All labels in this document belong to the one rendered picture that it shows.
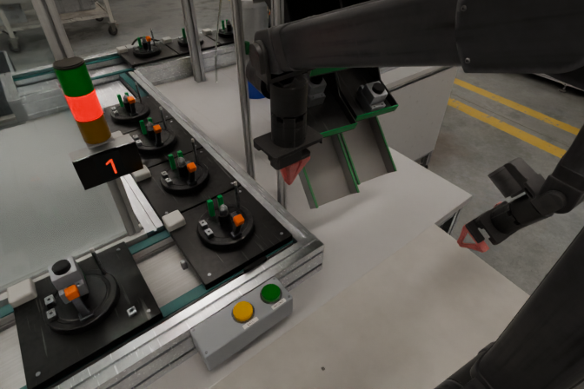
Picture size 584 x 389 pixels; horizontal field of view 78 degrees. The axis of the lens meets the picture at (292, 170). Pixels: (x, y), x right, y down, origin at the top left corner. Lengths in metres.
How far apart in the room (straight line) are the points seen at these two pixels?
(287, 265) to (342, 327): 0.19
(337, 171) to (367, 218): 0.21
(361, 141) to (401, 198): 0.26
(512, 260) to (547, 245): 0.28
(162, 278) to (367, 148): 0.65
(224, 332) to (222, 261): 0.17
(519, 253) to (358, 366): 1.75
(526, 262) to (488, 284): 1.38
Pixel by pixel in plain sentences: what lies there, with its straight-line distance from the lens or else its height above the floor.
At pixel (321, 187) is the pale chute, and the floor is 1.02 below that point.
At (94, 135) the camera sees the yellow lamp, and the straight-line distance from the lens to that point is 0.79.
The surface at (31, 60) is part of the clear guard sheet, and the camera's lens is 0.78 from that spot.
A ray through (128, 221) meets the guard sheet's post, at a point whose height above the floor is 1.01.
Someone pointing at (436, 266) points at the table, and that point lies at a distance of 1.07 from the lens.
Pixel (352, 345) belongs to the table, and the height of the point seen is 0.86.
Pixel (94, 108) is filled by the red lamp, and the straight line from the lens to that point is 0.77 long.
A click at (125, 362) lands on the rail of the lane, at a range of 0.82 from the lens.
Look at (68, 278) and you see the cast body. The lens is 0.82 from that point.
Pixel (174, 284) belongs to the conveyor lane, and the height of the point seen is 0.92.
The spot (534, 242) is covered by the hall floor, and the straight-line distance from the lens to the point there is 2.60.
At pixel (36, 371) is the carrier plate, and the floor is 0.97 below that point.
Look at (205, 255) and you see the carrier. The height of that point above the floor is 0.97.
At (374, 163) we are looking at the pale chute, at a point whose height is 1.02.
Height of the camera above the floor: 1.66
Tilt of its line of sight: 38 degrees down
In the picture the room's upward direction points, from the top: straight up
